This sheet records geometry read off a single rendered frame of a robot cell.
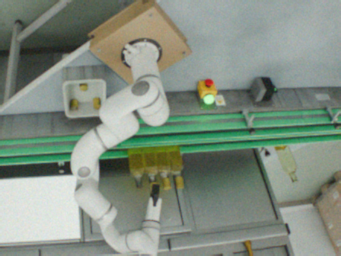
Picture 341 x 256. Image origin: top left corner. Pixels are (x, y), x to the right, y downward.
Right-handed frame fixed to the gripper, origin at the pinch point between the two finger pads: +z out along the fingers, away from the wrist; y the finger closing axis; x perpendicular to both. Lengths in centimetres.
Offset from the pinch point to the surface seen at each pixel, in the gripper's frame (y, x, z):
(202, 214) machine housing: -17.0, -24.5, 0.7
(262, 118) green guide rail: 13, -45, 38
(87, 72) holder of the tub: 32, 35, 30
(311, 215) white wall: -308, -259, 165
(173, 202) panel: -13.8, -10.4, 3.2
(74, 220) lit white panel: -14.2, 31.9, -13.2
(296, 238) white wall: -309, -231, 125
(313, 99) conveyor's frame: 16, -73, 55
